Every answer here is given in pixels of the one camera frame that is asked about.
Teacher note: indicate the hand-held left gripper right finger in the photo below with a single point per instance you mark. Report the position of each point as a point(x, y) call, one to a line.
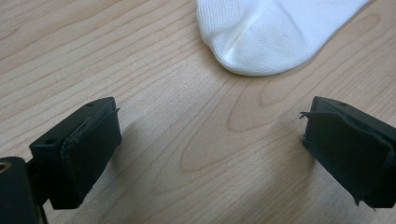
point(351, 149)

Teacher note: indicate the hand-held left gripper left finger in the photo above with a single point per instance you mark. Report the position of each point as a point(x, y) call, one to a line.
point(81, 149)

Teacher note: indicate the white sock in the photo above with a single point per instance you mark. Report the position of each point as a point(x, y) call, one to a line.
point(267, 37)

